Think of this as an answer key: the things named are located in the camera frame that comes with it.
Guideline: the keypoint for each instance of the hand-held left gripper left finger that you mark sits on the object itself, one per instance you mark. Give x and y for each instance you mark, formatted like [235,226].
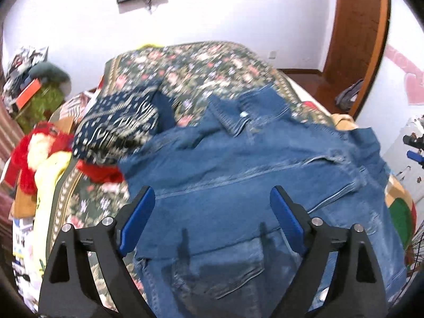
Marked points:
[137,218]

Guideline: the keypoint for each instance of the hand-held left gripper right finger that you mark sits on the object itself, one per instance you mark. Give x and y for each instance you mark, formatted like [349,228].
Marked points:
[286,217]

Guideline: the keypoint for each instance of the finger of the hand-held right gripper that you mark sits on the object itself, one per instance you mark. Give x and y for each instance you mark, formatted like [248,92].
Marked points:
[414,156]

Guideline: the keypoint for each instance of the blue denim jacket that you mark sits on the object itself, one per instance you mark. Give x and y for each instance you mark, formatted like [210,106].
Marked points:
[251,179]

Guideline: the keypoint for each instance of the green and red round cushion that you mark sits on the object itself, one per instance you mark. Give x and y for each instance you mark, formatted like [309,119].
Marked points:
[401,217]

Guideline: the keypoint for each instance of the tan cloth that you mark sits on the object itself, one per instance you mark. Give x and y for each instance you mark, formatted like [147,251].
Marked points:
[344,122]

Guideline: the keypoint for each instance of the grey bag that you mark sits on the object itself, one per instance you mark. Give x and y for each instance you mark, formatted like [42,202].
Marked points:
[349,96]

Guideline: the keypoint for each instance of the navy patterned sweater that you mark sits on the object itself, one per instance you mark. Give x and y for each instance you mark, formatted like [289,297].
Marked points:
[116,129]

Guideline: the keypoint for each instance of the yellow cloth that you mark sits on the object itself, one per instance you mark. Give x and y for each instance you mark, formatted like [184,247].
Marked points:
[49,188]

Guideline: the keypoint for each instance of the red white knit garment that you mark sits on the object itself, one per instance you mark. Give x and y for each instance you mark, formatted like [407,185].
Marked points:
[33,152]

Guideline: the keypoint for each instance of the wooden door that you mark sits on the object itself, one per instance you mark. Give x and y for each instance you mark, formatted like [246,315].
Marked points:
[359,39]

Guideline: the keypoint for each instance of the green leafy cloth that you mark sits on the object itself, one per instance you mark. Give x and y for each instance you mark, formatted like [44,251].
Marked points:
[41,104]

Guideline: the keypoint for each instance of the floral bedspread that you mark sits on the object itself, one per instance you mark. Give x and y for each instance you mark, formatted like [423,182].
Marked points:
[198,69]

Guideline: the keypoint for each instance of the orange box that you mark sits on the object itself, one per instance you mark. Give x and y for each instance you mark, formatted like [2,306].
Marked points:
[28,94]

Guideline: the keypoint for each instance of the dark green pillow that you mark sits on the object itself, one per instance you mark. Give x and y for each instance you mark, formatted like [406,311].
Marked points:
[49,71]

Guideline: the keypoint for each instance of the pink wall decoration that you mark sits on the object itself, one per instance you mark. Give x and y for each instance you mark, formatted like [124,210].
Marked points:
[405,73]

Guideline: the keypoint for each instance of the wall socket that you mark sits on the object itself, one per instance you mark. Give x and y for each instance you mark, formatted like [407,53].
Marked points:
[273,54]

